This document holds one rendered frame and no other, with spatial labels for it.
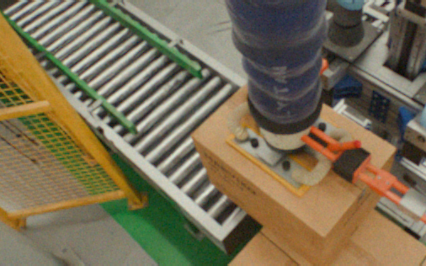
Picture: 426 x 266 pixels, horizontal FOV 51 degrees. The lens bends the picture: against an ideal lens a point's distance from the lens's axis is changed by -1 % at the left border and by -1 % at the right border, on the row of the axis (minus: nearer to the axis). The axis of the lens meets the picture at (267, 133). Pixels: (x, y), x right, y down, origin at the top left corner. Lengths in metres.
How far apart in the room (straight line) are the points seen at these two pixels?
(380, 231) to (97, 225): 1.65
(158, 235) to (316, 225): 1.43
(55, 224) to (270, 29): 2.24
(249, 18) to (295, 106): 0.34
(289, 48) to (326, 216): 0.60
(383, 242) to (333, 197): 0.58
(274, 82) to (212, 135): 0.52
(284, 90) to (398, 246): 1.04
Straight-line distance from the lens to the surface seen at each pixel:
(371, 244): 1.95
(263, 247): 1.94
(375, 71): 1.89
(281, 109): 1.20
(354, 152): 1.34
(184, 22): 3.61
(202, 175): 2.11
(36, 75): 1.86
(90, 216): 2.87
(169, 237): 2.63
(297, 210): 1.41
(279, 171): 1.45
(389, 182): 1.31
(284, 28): 0.96
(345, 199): 1.43
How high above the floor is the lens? 2.38
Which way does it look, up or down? 57 degrees down
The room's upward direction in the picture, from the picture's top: 9 degrees counter-clockwise
